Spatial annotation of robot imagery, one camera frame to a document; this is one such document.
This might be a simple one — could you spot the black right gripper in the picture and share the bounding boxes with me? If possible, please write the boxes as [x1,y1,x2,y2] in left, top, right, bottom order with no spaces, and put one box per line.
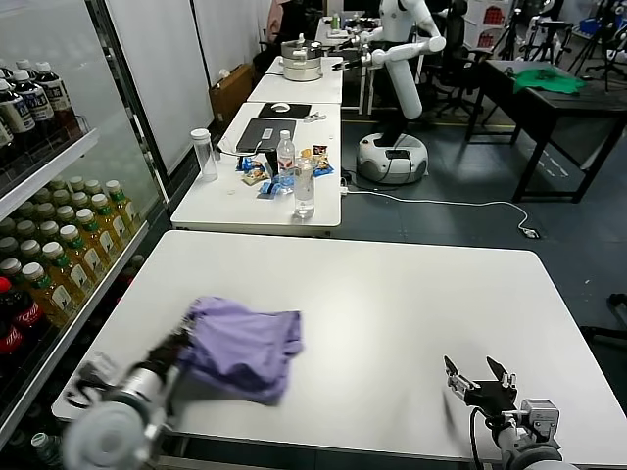
[444,355,519,410]

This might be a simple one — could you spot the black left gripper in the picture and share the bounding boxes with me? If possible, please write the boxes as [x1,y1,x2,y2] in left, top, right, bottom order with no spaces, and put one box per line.
[146,332,190,373]

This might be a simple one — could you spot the purple t-shirt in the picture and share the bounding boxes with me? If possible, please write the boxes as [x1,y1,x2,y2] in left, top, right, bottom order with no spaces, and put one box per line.
[178,295,305,407]

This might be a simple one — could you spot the black chair base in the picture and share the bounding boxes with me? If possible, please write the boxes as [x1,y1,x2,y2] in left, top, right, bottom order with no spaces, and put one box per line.
[580,292,627,347]

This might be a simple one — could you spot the red label cola bottle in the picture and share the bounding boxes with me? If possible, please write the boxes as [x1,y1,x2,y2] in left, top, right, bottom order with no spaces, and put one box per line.
[0,277,44,344]
[0,312,25,356]

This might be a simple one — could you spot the white rectangular table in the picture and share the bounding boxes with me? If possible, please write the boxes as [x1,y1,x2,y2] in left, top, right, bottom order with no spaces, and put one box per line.
[248,56,344,107]
[169,102,343,234]

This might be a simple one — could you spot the green label water bottle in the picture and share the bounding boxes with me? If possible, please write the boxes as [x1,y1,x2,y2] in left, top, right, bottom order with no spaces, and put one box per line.
[30,433,68,469]

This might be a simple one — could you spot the clear tumbler white lid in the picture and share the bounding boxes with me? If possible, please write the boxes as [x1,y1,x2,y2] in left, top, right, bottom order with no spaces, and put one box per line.
[189,128,219,183]

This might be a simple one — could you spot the clear plastic water bottle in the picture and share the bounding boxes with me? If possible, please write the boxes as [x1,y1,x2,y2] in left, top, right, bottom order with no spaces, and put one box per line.
[292,156,316,220]

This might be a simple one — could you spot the white drink shelf rack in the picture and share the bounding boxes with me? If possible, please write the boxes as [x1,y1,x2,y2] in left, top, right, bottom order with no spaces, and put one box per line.
[0,0,172,442]

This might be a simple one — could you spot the water bottle red label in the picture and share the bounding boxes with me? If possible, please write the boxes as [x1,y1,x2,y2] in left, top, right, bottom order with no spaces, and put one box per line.
[276,129,297,190]

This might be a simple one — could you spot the dark grey laptop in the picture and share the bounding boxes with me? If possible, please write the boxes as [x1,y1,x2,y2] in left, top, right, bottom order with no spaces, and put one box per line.
[236,118,299,154]

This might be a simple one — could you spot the cardboard box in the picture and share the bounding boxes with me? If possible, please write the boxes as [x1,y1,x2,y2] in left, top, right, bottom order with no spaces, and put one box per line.
[209,64,256,123]

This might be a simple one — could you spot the black mouse pad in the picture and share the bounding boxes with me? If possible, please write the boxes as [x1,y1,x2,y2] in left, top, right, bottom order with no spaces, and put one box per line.
[258,102,313,118]

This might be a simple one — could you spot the black metal table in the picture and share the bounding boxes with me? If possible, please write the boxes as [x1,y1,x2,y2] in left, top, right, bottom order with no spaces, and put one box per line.
[464,59,627,205]

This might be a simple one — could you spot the green cloth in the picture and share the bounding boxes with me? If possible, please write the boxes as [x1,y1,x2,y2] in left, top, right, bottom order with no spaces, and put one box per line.
[511,68,588,97]

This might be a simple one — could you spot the white humanoid robot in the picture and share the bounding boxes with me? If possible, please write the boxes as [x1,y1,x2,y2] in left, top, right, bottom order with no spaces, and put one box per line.
[332,0,447,186]

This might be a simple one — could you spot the steel steamer pot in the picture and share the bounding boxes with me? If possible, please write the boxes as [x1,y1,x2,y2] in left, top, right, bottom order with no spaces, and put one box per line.
[279,34,324,83]

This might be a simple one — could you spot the black tripod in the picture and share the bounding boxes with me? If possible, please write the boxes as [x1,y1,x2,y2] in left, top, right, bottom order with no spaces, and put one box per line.
[567,14,611,79]
[489,9,523,63]

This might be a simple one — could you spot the black office chair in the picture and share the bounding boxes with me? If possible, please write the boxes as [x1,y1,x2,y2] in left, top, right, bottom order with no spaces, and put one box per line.
[425,0,491,118]

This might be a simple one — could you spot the pink cloth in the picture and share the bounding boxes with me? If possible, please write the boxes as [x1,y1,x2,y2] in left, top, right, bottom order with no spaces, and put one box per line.
[266,0,291,43]

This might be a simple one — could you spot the white desk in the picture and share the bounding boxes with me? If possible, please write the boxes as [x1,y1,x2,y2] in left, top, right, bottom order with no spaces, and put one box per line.
[314,17,376,50]

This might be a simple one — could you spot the small white robot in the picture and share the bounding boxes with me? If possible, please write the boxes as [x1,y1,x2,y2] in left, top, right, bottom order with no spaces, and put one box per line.
[518,0,574,65]

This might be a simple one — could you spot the white shelf red boxes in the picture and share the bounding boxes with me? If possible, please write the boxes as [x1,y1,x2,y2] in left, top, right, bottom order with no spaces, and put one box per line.
[462,0,510,50]

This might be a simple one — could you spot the blue plastic bin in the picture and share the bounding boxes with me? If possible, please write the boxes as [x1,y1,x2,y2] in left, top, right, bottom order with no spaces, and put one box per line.
[572,19,603,39]

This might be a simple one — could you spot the white floor cable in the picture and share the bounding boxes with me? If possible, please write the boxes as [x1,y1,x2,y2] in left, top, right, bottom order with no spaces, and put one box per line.
[347,189,533,232]

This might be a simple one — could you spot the white laptop cable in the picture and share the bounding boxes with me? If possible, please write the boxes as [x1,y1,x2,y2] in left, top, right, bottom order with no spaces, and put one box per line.
[217,139,265,159]

